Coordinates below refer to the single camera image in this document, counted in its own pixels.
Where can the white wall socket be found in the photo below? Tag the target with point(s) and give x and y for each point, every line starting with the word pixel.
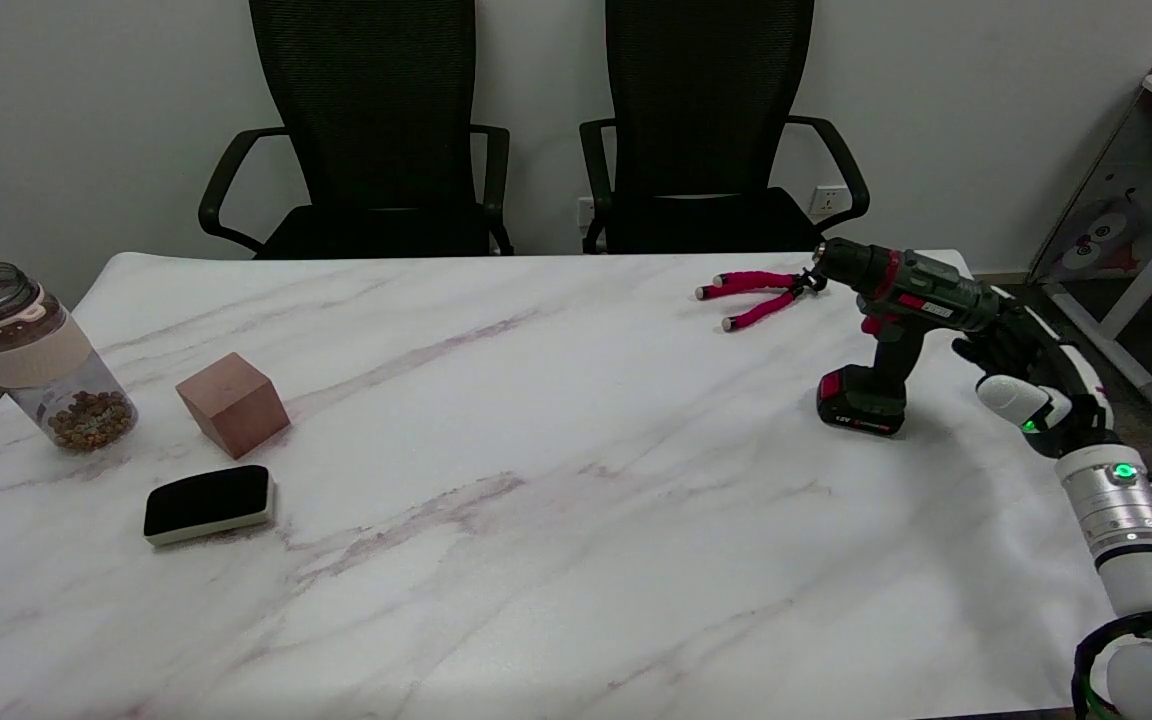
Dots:
pixel 585 211
pixel 828 202

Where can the black board eraser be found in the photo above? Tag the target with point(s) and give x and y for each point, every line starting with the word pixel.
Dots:
pixel 206 500

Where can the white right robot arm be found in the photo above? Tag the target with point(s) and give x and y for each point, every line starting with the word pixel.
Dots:
pixel 1131 530

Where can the white desk with cartoon panel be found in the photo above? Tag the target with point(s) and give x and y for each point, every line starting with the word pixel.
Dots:
pixel 1136 180

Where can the dark green power screwdriver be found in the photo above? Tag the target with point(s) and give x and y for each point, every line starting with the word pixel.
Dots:
pixel 921 295

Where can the clear jar with nuts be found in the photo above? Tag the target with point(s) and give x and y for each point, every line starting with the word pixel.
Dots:
pixel 36 360

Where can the brown wooden cube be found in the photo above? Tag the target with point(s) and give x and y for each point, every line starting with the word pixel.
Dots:
pixel 234 405

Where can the pink flexible mini tripod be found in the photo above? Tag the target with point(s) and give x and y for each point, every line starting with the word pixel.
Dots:
pixel 761 280

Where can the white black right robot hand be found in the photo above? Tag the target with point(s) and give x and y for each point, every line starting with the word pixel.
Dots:
pixel 1036 385

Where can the black mesh office chair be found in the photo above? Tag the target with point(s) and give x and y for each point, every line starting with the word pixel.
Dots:
pixel 706 100
pixel 376 100

